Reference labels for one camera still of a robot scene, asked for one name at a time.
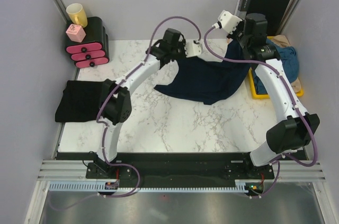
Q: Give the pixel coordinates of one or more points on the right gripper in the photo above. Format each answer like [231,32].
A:
[233,35]

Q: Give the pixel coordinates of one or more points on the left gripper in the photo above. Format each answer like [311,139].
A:
[181,44]

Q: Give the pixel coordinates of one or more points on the navy blue t shirt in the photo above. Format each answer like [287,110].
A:
[205,81]

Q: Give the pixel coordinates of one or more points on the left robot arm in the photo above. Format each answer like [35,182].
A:
[115,99]

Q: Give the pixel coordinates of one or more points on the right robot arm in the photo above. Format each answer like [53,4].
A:
[295,126]

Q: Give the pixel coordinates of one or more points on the beige t shirt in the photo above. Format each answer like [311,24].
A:
[280,40]

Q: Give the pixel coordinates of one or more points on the black orange folder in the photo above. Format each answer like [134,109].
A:
[273,10]

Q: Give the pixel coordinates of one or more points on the yellow plastic bin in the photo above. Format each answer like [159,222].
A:
[296,85]

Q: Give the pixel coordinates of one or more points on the black pink drawer unit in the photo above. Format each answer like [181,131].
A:
[94,48]

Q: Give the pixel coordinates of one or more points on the pink cube box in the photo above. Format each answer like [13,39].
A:
[75,33]

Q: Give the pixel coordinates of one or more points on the folded black t shirt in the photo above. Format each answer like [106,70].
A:
[80,102]

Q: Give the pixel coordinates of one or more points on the yellow mug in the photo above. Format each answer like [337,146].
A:
[77,14]

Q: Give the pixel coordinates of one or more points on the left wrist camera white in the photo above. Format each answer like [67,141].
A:
[193,49]

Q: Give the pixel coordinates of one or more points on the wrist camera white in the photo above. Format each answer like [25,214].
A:
[193,49]
[228,22]

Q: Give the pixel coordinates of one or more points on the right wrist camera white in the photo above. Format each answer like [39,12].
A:
[228,22]

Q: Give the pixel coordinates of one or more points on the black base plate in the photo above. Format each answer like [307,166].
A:
[179,170]

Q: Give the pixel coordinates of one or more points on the right cable duct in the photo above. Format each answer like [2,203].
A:
[255,186]

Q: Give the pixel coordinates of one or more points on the cable duct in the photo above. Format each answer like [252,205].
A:
[255,186]
[84,186]

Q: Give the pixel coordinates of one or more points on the aluminium rail frame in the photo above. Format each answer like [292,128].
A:
[167,125]

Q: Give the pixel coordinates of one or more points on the left cable duct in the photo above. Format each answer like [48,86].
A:
[84,186]

